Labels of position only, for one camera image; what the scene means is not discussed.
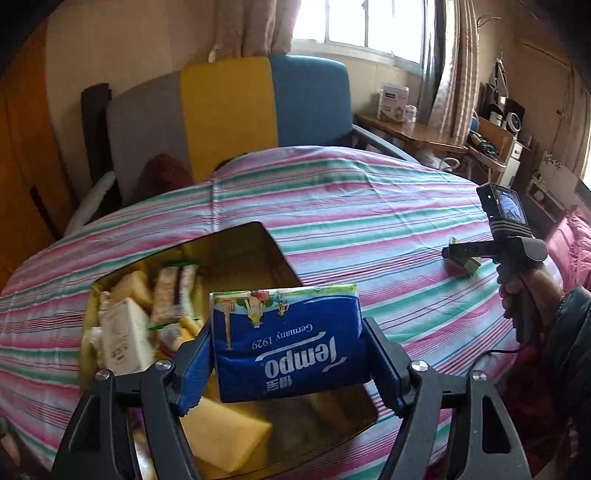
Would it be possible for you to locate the pale striped curtain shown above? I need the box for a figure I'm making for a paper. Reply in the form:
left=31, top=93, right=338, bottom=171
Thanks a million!
left=418, top=0, right=483, bottom=144

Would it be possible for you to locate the large yellow cake packet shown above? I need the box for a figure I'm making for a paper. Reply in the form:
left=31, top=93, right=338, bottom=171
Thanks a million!
left=182, top=397, right=273, bottom=474

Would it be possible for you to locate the white product box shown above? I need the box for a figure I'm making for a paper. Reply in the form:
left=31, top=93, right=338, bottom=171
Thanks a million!
left=379, top=83, right=410, bottom=121

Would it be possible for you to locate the black rolled mat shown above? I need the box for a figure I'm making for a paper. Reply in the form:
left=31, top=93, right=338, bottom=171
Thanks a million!
left=81, top=83, right=114, bottom=199

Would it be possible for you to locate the wooden desk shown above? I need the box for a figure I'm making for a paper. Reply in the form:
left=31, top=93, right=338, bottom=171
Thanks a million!
left=355, top=113, right=469, bottom=155

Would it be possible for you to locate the pink bedding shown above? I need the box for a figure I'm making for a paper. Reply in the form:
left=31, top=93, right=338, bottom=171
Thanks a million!
left=545, top=208, right=591, bottom=296

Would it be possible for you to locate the dark red cushion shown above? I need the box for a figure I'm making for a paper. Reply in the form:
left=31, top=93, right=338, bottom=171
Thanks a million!
left=131, top=154, right=195, bottom=204

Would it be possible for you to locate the grey yellow blue sofa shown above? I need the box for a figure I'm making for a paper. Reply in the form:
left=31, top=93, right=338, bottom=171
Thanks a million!
left=65, top=54, right=416, bottom=232

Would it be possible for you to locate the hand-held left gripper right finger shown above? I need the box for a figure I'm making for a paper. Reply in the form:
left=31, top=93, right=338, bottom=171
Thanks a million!
left=362, top=316, right=527, bottom=480

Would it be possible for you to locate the window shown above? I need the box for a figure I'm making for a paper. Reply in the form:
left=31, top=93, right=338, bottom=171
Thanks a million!
left=291, top=0, right=432, bottom=70

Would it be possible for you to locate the black cable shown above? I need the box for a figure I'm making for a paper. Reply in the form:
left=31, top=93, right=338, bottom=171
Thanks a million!
left=462, top=339, right=532, bottom=370

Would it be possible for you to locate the blue tissue pack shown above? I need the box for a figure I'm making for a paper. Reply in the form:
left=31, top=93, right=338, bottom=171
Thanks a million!
left=209, top=282, right=374, bottom=404

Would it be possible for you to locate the gold metal tin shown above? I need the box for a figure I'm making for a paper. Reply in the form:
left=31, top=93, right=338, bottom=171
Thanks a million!
left=78, top=222, right=379, bottom=480

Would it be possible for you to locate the white printed box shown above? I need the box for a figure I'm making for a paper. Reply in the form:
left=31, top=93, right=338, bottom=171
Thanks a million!
left=99, top=298, right=155, bottom=376

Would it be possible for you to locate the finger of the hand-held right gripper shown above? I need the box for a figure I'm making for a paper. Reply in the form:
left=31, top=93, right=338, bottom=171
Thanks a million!
left=442, top=244, right=498, bottom=261

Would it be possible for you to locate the green ended snack bar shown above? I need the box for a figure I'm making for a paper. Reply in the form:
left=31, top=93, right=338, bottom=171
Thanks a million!
left=178, top=263, right=200, bottom=319
left=150, top=265, right=183, bottom=326

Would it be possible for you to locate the wooden wardrobe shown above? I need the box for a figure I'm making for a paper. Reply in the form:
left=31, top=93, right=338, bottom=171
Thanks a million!
left=0, top=23, right=79, bottom=278

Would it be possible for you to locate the floral box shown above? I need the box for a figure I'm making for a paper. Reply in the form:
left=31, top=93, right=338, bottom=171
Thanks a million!
left=529, top=152, right=583, bottom=208

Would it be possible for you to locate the striped tablecloth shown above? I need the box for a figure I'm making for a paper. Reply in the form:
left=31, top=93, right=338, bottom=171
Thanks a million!
left=0, top=145, right=566, bottom=480

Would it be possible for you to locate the clear white item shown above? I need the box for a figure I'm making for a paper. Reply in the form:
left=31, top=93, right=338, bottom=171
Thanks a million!
left=88, top=325, right=105, bottom=365

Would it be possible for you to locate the floral curtain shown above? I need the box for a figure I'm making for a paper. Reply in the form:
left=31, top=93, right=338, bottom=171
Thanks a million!
left=210, top=0, right=303, bottom=63

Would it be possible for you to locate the red fabric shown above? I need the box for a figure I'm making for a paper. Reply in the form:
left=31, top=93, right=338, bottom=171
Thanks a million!
left=501, top=346, right=583, bottom=467

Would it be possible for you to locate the green packet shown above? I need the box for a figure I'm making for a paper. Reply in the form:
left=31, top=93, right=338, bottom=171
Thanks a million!
left=449, top=236, right=482, bottom=277

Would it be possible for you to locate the wooden shelf unit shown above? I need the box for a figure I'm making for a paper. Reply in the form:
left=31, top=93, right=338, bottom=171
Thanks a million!
left=466, top=83, right=536, bottom=185

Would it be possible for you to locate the dark red cloth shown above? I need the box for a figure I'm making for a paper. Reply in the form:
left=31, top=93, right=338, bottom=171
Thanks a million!
left=215, top=154, right=250, bottom=176

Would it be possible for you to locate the person's right hand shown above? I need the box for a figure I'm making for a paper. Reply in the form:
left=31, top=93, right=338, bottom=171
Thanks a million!
left=498, top=267, right=566, bottom=340

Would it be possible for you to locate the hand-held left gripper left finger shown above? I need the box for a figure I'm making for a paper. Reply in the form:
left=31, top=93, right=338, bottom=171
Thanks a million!
left=52, top=323, right=218, bottom=480

